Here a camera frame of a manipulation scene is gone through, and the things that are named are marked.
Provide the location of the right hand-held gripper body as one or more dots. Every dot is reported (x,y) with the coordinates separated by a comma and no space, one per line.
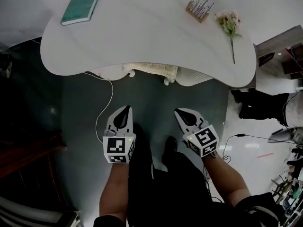
(203,138)

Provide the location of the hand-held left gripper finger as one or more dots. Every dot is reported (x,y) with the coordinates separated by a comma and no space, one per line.
(129,126)
(111,124)

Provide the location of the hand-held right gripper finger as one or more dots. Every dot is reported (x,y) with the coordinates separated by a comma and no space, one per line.
(197,118)
(183,125)

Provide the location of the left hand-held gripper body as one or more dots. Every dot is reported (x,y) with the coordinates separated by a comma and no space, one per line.
(116,148)

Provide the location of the cream upholstered stool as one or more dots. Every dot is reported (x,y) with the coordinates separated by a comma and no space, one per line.
(151,68)

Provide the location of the white desk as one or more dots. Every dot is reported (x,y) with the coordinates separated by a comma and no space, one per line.
(142,32)

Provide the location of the person's right forearm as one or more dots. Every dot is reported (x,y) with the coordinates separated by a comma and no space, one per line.
(227,181)

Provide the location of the person's left forearm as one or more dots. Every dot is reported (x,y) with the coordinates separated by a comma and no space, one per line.
(113,188)

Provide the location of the person's black shoe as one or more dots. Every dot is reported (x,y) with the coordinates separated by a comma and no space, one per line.
(171,148)

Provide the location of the red floor tape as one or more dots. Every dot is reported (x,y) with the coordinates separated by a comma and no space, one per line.
(265,155)

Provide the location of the person's black trousers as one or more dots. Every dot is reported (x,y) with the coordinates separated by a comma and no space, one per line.
(170,197)

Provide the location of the dark brown wooden cabinet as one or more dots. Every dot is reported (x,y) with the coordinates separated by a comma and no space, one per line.
(28,155)

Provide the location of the person's black shirt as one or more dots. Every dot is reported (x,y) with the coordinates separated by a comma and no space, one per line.
(255,209)

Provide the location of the artificial flower sprig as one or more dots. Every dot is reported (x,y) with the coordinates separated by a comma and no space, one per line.
(228,23)

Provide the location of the cluttered equipment pile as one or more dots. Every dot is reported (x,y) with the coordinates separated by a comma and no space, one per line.
(291,188)

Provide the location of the wooden holder with sticks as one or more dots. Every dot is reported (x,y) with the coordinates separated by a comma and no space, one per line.
(200,13)

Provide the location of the white slatted furniture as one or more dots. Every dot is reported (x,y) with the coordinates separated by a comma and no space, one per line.
(23,212)

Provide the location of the green book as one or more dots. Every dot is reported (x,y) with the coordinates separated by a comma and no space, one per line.
(80,5)

